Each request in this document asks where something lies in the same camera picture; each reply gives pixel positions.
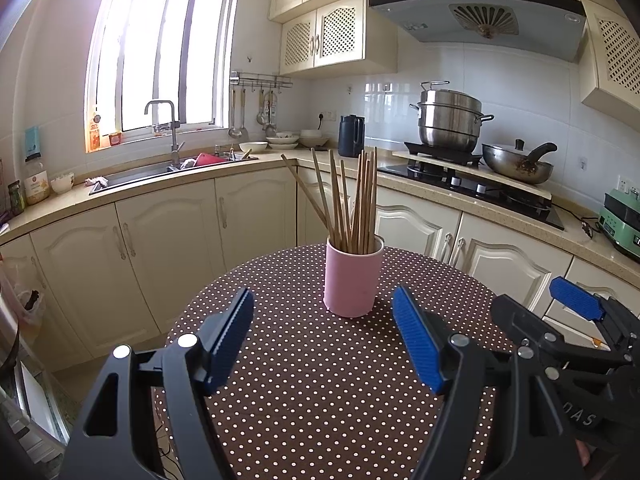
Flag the cream base cabinets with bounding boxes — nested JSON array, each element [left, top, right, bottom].
[[0, 160, 640, 361]]

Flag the stainless steel steamer pot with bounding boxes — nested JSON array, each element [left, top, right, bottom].
[[410, 80, 495, 153]]

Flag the brown polka dot tablecloth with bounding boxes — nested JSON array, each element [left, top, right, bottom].
[[152, 244, 523, 480]]

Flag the black electric kettle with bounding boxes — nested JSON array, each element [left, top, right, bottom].
[[338, 114, 367, 158]]

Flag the clear plastic bag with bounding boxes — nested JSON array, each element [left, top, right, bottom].
[[0, 255, 48, 346]]

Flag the bunch of wooden chopsticks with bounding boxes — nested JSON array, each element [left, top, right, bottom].
[[280, 146, 379, 256]]

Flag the steel utensil rail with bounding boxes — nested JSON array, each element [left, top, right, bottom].
[[229, 71, 293, 92]]

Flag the steel kitchen faucet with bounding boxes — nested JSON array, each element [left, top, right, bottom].
[[144, 99, 185, 168]]

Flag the teal carton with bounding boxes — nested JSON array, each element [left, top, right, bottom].
[[24, 126, 42, 161]]

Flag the grey range hood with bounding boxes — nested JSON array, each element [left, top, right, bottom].
[[369, 0, 587, 63]]

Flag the pink plastic basin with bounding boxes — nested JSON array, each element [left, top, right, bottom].
[[181, 152, 226, 168]]

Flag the small green jar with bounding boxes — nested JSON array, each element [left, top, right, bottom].
[[7, 180, 26, 213]]

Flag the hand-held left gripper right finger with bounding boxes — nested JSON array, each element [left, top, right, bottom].
[[391, 285, 587, 480]]

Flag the orange label bottle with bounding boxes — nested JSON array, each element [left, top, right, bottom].
[[86, 110, 103, 153]]

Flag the green countertop appliance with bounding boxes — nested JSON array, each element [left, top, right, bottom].
[[597, 187, 640, 258]]

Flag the beige kitchen countertop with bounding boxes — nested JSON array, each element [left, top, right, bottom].
[[0, 147, 640, 271]]

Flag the hanging steel spoon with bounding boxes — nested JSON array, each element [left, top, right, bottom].
[[256, 89, 278, 136]]

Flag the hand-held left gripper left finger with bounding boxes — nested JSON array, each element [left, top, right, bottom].
[[57, 286, 256, 480]]

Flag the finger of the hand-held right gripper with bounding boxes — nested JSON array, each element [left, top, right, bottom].
[[548, 276, 640, 357], [491, 294, 632, 378]]

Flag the cream lattice wall cabinet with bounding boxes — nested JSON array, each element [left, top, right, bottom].
[[579, 0, 640, 117], [269, 0, 416, 79]]

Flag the kitchen window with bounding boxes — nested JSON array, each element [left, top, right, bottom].
[[84, 0, 236, 153]]

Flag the stack of white bowls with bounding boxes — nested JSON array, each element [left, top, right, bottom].
[[299, 129, 331, 149]]

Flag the black gas stove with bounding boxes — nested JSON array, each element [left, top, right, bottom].
[[377, 141, 566, 231]]

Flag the stacked white bowls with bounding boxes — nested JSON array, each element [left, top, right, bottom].
[[265, 131, 302, 150]]

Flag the pink cup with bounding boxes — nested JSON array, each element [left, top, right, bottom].
[[325, 235, 385, 318]]

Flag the hanging steel ladle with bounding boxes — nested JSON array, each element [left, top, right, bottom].
[[228, 89, 249, 138]]

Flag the steel wok with black handle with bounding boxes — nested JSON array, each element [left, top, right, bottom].
[[481, 140, 558, 186]]

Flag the steel kitchen sink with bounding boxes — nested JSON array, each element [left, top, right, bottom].
[[89, 154, 261, 196]]

